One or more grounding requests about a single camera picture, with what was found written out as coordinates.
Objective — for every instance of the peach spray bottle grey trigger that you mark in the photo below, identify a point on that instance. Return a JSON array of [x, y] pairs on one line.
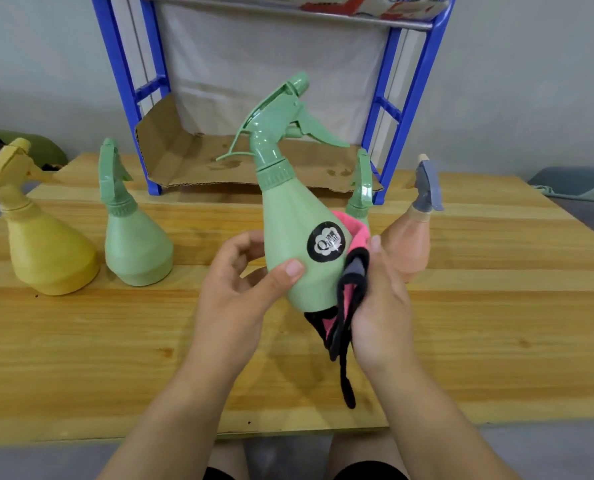
[[409, 244]]

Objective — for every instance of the person's left hand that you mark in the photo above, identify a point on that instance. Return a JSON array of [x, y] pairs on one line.
[[227, 314]]

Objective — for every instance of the green spray bottle black label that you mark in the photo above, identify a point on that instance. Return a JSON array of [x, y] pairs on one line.
[[297, 219]]

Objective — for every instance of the blue metal shelf rack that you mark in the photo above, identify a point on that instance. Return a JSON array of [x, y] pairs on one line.
[[124, 79]]

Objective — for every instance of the person's right thumb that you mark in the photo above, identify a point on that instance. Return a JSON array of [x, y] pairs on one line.
[[378, 259]]

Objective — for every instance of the black shorts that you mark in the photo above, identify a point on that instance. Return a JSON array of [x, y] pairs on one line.
[[372, 472]]

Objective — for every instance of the person's left forearm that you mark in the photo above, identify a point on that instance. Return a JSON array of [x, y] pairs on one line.
[[172, 424]]

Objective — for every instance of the dark green bag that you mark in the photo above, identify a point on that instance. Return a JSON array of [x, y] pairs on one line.
[[42, 147]]

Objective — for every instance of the person's left leg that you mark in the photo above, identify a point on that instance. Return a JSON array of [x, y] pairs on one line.
[[227, 457]]

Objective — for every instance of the person's right hand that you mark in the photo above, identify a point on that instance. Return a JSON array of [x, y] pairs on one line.
[[384, 319]]

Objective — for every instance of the person's right forearm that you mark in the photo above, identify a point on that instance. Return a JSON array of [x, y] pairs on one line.
[[426, 424]]

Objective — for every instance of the grey upholstered seat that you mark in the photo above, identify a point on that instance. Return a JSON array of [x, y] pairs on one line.
[[586, 214]]

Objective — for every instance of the plain green spray bottle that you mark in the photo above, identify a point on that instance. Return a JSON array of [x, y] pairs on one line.
[[362, 189], [134, 244]]

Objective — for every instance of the person's left thumb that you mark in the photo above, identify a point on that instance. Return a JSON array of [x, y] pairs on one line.
[[282, 282]]

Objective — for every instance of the person's leg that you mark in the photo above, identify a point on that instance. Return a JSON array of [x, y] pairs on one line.
[[227, 457], [362, 447]]

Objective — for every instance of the brown cardboard sheet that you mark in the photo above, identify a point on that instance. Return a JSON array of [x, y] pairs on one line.
[[177, 154]]

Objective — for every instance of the person's right leg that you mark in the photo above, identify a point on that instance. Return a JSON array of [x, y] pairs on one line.
[[362, 447]]

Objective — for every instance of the pink and black cloth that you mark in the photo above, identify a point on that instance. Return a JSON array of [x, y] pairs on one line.
[[349, 294]]

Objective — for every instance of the yellow spray bottle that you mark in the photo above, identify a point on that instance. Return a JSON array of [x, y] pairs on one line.
[[47, 249]]

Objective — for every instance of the white fabric sheet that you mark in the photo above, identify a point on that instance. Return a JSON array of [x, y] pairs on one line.
[[237, 64]]

